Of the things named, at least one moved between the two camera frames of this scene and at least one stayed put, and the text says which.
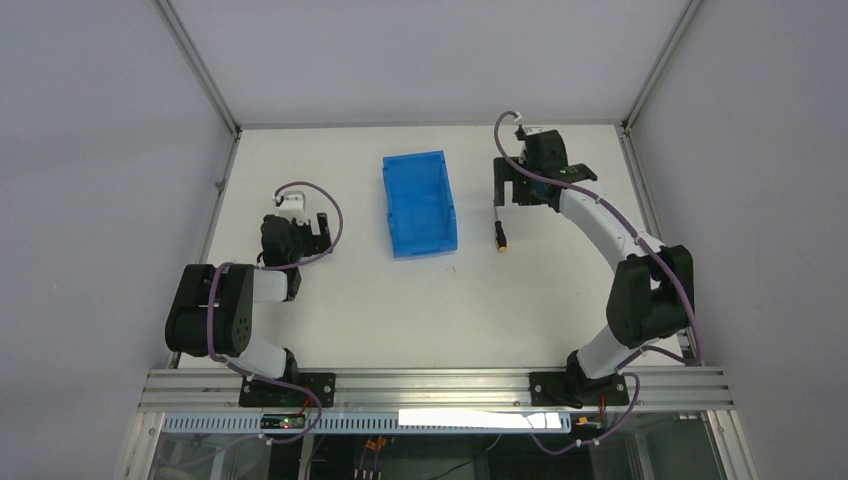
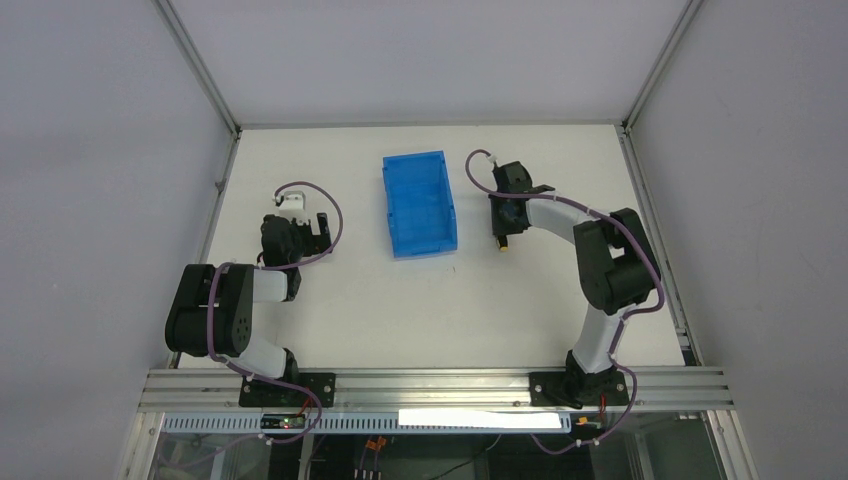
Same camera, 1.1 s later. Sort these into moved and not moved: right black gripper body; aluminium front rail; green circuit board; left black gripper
Moved: right black gripper body
Not moved: aluminium front rail; green circuit board; left black gripper
